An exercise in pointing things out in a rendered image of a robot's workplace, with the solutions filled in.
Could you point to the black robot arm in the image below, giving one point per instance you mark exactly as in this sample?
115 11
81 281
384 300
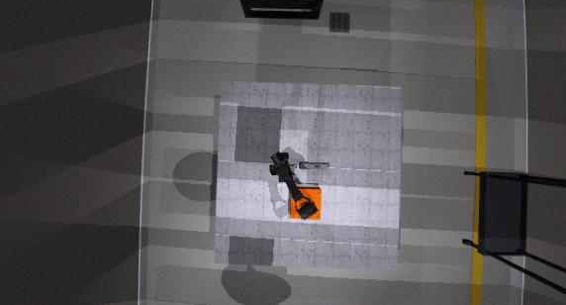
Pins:
282 169

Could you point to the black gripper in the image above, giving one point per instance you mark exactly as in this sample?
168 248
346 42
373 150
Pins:
285 156

